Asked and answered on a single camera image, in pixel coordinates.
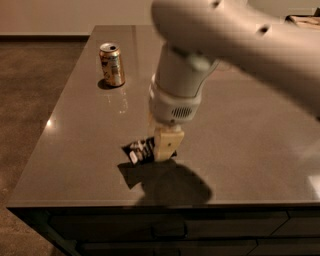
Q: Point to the dark cabinet drawer front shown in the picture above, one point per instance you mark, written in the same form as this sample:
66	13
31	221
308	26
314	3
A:
162	226

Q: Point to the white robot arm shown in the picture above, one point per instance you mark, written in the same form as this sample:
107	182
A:
200	33

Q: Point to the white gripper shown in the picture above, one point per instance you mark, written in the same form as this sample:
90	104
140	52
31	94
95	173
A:
170	107

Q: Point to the black rxbar chocolate wrapper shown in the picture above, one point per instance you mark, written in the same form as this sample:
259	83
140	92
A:
141	151

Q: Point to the orange soda can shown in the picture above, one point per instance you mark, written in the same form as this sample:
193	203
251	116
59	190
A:
112	66

